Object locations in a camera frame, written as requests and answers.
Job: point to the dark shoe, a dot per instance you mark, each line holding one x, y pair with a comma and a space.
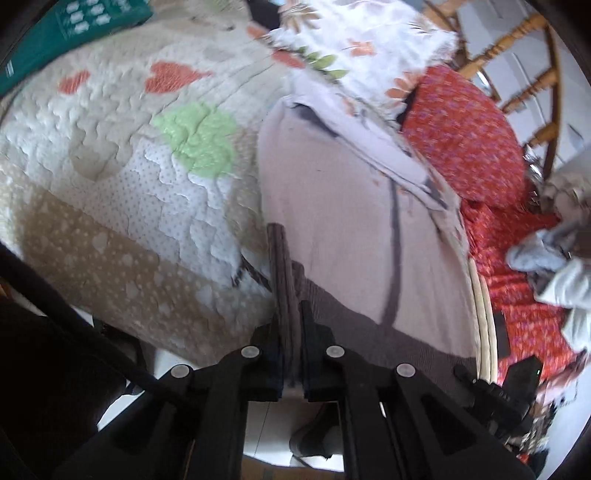
316, 434

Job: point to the grey clothes pile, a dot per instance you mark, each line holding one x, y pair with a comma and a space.
558, 277

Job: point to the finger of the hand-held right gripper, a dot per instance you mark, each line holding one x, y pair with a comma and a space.
475, 387

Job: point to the red floral blanket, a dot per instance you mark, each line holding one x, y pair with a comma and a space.
461, 138

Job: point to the floral white pillow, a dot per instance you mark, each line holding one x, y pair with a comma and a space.
364, 37

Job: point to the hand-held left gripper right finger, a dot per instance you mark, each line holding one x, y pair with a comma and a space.
310, 369

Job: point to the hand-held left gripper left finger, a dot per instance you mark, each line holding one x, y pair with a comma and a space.
273, 369

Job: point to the wooden chair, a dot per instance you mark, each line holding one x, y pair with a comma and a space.
526, 27

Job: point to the dark furniture frame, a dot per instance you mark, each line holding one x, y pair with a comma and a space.
51, 369

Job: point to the teal patterned box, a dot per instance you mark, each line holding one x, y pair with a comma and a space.
51, 41

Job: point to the pink cloth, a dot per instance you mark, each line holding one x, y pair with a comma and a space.
346, 230

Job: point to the heart pattern quilt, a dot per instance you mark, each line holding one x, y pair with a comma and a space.
115, 184

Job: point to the pale printed cloth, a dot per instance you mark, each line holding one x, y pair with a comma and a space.
369, 138

